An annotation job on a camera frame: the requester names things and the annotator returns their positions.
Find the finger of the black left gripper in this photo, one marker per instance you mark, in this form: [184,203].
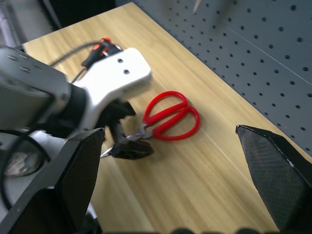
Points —
[132,150]
[128,110]

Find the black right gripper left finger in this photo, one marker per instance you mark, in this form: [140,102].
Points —
[61,185]

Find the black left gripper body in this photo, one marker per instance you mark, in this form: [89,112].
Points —
[112,114]

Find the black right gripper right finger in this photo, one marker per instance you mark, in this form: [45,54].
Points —
[275,170]

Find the metal pegboard hook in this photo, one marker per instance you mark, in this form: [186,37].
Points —
[196,6]

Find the grey pegboard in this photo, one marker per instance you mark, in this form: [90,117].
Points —
[243,48]

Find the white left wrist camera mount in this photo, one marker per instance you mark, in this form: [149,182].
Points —
[117,75]

